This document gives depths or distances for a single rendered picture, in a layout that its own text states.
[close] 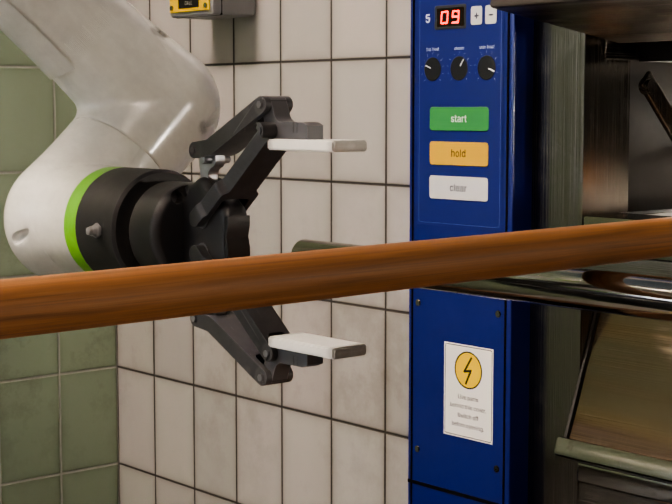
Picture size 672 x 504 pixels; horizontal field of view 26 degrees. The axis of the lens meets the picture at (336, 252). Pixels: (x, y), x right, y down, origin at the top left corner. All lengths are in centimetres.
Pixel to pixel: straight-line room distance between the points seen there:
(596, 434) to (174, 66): 59
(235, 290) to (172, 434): 134
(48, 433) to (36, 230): 103
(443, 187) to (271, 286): 81
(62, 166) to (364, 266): 40
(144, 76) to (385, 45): 56
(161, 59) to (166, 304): 49
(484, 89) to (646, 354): 33
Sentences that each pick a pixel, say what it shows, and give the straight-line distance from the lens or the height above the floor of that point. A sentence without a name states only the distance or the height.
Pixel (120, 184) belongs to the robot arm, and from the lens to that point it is 112.
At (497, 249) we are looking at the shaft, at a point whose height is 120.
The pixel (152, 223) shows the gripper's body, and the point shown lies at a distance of 108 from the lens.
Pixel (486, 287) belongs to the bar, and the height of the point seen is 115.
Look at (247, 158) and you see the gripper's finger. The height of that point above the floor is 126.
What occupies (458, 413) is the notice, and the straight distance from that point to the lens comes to 164.
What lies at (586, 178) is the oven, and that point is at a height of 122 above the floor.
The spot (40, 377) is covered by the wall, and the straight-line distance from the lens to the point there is 218.
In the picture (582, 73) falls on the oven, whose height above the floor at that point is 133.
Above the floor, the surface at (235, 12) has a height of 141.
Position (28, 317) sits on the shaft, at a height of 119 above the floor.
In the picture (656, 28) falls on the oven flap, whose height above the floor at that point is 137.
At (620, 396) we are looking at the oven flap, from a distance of 152.
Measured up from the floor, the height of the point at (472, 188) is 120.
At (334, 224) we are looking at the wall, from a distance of 181.
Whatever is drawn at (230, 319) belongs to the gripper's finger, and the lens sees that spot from 107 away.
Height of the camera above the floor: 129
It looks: 6 degrees down
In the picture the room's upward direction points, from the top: straight up
